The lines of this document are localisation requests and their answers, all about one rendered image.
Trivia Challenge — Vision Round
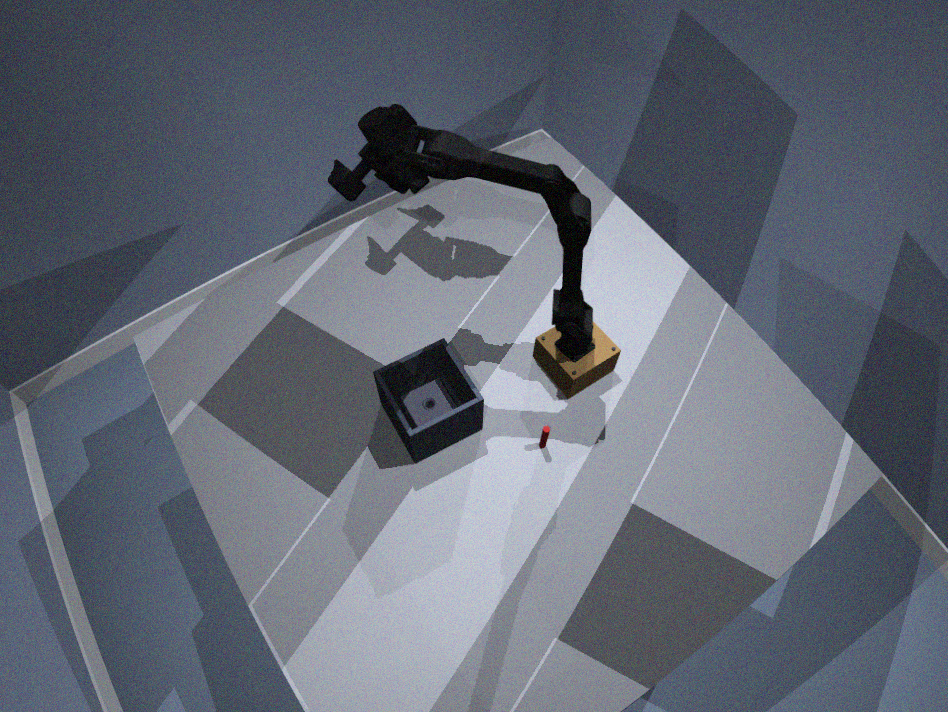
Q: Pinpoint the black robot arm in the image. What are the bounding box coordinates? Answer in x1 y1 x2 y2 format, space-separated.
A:
358 106 595 362

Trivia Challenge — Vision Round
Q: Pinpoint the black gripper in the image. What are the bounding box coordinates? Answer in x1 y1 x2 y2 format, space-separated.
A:
328 104 417 202

